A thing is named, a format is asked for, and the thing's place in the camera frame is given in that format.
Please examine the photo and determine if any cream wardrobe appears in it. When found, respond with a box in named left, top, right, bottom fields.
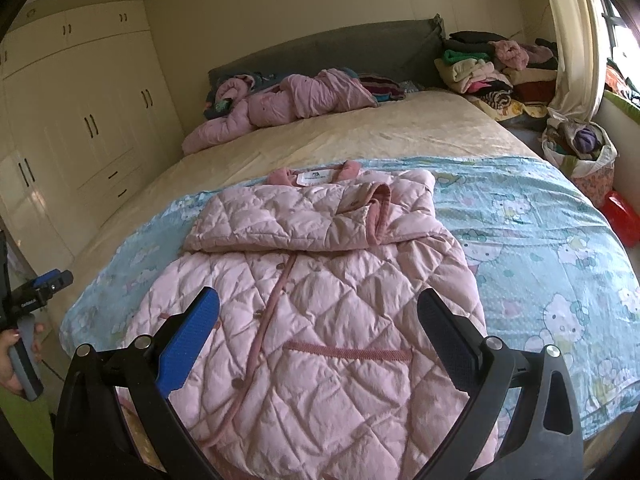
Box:
left=0, top=0, right=186, bottom=281

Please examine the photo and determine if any dark striped knit garment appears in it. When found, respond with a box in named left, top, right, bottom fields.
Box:
left=357, top=74, right=408, bottom=103

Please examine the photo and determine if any bag stuffed with clothes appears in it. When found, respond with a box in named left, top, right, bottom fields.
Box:
left=541, top=112, right=618, bottom=193

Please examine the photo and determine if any window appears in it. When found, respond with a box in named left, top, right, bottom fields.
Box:
left=597, top=0, right=640, bottom=76

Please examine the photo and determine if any pile of folded clothes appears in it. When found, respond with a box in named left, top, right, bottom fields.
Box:
left=434, top=30, right=560, bottom=111

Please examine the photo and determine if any crumpled pink padded jacket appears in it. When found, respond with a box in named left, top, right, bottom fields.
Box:
left=181, top=67, right=380, bottom=156

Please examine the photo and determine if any green windowsill cover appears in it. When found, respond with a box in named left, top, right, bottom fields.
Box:
left=602, top=60, right=640, bottom=126

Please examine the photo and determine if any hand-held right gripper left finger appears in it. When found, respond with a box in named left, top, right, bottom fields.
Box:
left=52, top=286, right=222, bottom=480

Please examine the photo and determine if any yellow-green clothing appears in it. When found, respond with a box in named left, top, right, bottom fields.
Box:
left=0, top=387, right=53, bottom=466

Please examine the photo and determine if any cream curtain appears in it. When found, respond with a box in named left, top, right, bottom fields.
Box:
left=537, top=0, right=608, bottom=121

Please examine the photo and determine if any grey upholstered headboard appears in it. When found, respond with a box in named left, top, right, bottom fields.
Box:
left=207, top=16, right=447, bottom=93

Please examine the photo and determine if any blue cartoon printed blanket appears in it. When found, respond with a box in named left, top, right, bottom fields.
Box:
left=59, top=156, right=640, bottom=428

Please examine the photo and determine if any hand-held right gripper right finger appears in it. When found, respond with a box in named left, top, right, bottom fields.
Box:
left=416, top=287, right=587, bottom=480

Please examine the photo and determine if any red plastic basin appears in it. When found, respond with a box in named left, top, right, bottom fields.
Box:
left=600, top=190, right=640, bottom=248

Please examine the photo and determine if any person's left hand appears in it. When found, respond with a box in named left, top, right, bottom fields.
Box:
left=0, top=324, right=46, bottom=395

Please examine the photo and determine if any pink quilted jacket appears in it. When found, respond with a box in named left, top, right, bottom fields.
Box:
left=116, top=160, right=501, bottom=480

